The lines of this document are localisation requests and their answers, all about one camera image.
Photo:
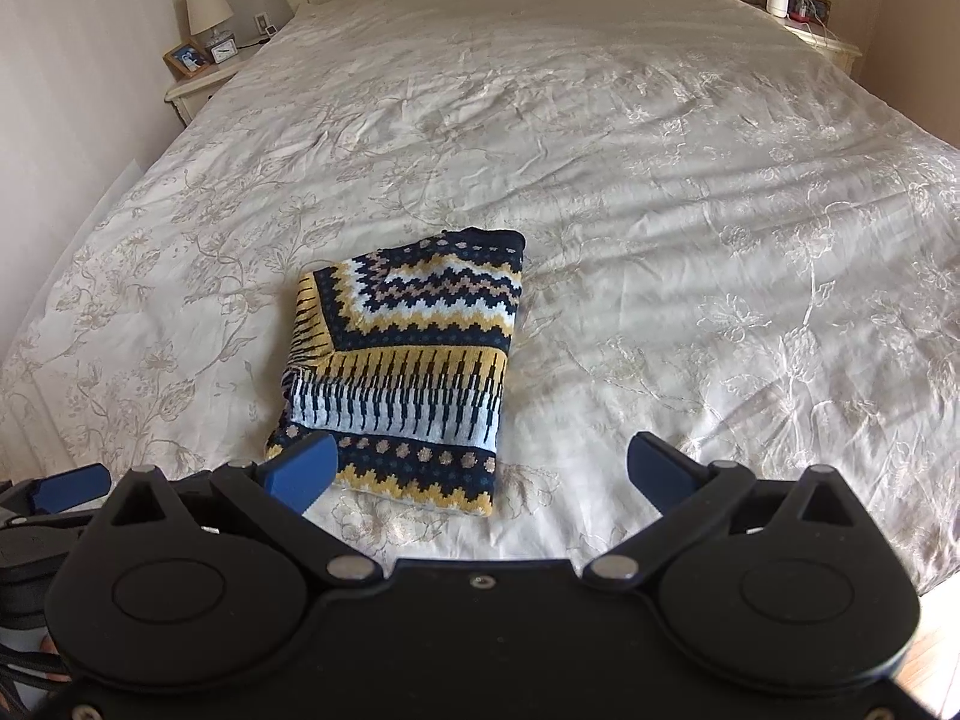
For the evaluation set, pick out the dark red photo frame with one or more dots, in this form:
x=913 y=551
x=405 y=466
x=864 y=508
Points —
x=814 y=6

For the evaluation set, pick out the small white alarm clock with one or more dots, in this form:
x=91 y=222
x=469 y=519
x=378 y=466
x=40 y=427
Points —
x=223 y=52

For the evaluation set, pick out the cream embroidered bedspread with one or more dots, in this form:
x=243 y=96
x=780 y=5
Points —
x=600 y=165

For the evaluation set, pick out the navy yellow patterned knit sweater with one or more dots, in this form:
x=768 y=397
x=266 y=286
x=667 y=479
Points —
x=420 y=360

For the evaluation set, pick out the cream nightstand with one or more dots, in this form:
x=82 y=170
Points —
x=206 y=90
x=825 y=41

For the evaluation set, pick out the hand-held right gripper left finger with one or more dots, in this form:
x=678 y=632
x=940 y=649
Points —
x=304 y=474

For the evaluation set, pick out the white cylindrical speaker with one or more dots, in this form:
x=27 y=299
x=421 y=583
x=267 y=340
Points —
x=777 y=3

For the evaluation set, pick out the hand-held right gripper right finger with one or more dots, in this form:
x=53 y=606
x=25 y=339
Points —
x=661 y=466

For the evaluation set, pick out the cream shade table lamp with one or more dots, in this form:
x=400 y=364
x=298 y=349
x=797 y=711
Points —
x=208 y=7

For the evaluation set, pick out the white wall socket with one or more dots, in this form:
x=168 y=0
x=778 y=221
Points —
x=262 y=21

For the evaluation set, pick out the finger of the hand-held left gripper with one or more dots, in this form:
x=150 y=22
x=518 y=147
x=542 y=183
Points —
x=69 y=484

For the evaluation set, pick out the wooden picture frame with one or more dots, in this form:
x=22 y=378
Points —
x=187 y=58

